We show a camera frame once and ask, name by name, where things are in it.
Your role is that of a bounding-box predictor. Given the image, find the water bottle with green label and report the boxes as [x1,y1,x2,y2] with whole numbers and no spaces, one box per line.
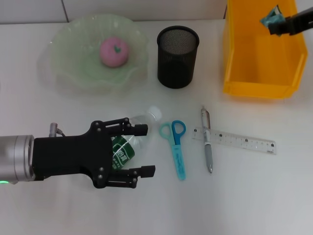
[111,105,162,172]

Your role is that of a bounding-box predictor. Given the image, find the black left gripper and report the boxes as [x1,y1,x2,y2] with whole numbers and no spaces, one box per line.
[32,117,157,189]

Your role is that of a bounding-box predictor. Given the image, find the blue and teal scissors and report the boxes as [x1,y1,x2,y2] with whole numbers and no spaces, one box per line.
[159,119,187,181]

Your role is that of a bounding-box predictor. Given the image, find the yellow plastic bin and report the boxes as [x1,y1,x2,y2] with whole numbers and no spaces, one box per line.
[222,0,308,100]

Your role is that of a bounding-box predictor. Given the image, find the transparent plastic ruler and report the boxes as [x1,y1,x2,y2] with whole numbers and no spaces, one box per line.
[192,126,277,155]

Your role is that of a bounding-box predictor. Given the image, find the black mesh pen holder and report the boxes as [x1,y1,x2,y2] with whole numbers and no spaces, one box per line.
[156,25,200,89]

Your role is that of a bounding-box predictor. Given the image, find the clear grey ballpoint pen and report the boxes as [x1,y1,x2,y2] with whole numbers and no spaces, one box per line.
[201,105,214,175]

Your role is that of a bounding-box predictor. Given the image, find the pink peach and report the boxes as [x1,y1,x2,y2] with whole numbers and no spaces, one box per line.
[99,36,130,68]

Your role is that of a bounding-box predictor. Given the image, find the plastic wrapper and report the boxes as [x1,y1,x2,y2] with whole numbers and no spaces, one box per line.
[260,5,284,27]

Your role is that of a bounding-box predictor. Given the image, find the green glass fruit plate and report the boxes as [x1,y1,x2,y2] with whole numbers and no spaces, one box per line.
[36,13,150,96]

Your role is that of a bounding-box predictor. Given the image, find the left gripper cable connector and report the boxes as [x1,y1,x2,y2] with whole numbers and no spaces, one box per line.
[48,123,68,138]

